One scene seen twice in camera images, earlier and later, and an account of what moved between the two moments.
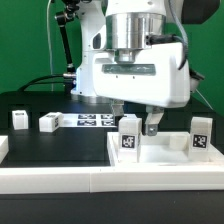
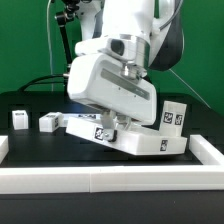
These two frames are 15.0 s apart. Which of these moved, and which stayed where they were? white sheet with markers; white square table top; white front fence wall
Moved: white square table top
Stayed: white sheet with markers; white front fence wall
